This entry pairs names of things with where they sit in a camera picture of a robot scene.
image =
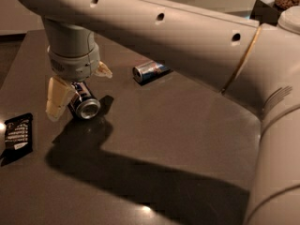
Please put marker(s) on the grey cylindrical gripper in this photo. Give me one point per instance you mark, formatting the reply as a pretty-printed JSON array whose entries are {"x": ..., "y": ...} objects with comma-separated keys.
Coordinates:
[{"x": 76, "y": 67}]

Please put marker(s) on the silver blue red bull can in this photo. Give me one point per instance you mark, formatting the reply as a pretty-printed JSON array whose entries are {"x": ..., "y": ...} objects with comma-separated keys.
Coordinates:
[{"x": 148, "y": 71}]

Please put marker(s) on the black snack packet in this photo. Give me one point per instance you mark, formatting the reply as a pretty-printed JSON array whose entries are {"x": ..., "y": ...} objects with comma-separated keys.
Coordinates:
[{"x": 18, "y": 132}]

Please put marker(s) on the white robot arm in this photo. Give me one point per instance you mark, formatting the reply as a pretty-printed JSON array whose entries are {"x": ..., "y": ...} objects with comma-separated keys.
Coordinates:
[{"x": 255, "y": 64}]

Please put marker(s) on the white cylindrical canister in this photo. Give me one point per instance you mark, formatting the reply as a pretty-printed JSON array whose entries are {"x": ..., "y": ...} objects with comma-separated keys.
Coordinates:
[{"x": 290, "y": 19}]

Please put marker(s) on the blue pepsi can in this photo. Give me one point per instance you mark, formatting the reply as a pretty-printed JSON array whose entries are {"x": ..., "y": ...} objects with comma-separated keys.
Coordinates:
[{"x": 83, "y": 105}]

